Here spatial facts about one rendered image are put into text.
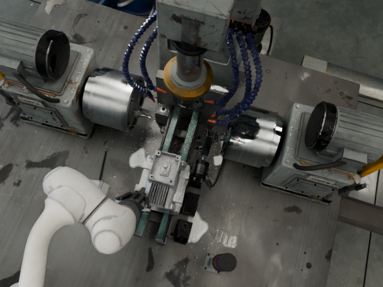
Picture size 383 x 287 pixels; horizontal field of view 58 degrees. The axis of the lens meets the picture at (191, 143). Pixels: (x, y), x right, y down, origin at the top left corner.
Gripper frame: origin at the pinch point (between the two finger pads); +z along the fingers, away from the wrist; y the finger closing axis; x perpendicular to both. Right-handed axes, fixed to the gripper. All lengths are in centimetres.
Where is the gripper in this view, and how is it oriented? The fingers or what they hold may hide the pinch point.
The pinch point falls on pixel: (141, 193)
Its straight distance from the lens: 133.4
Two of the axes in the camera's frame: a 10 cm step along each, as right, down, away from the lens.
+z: 0.8, -1.7, 9.8
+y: -9.6, -2.6, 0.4
